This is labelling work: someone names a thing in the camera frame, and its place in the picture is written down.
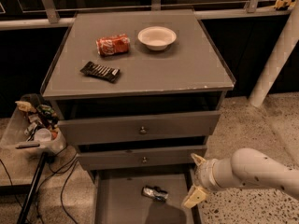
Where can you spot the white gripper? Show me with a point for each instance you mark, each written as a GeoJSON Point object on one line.
{"type": "Point", "coordinates": [204, 174]}

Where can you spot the silver blue redbull can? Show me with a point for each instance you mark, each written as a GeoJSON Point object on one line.
{"type": "Point", "coordinates": [155, 193]}

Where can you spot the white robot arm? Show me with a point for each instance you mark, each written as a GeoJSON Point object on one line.
{"type": "Point", "coordinates": [248, 168]}

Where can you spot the brass top drawer knob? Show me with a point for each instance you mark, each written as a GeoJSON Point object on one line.
{"type": "Point", "coordinates": [143, 130]}

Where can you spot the grey bottom drawer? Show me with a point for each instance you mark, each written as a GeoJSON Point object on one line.
{"type": "Point", "coordinates": [120, 200]}

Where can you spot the grey drawer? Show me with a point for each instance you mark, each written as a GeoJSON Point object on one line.
{"type": "Point", "coordinates": [120, 200]}
{"type": "Point", "coordinates": [126, 129]}
{"type": "Point", "coordinates": [132, 158]}

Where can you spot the grey top drawer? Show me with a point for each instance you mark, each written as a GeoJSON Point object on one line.
{"type": "Point", "coordinates": [126, 129]}

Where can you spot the grey drawer cabinet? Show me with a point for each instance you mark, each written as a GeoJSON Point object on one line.
{"type": "Point", "coordinates": [188, 76]}

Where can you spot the grey middle drawer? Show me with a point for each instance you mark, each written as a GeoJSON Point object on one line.
{"type": "Point", "coordinates": [132, 158]}

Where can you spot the crushed red soda can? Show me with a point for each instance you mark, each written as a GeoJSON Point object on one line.
{"type": "Point", "coordinates": [112, 45]}

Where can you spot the black snack wrapper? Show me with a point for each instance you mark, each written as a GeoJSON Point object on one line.
{"type": "Point", "coordinates": [100, 71]}

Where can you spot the white paper bowl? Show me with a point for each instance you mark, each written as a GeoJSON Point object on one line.
{"type": "Point", "coordinates": [156, 37]}

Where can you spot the white paper cup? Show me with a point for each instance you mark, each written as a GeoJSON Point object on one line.
{"type": "Point", "coordinates": [43, 135]}

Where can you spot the crumpled snack wrappers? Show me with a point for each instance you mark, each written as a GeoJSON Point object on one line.
{"type": "Point", "coordinates": [39, 117]}

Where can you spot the black stand leg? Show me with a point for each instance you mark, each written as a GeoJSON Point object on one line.
{"type": "Point", "coordinates": [32, 189]}

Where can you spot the clear plastic trash bin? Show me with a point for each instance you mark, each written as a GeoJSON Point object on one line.
{"type": "Point", "coordinates": [15, 139]}

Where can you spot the yellow clamp on railing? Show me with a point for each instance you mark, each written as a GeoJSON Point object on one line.
{"type": "Point", "coordinates": [282, 4]}

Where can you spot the metal railing frame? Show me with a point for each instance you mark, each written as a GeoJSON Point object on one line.
{"type": "Point", "coordinates": [33, 14]}

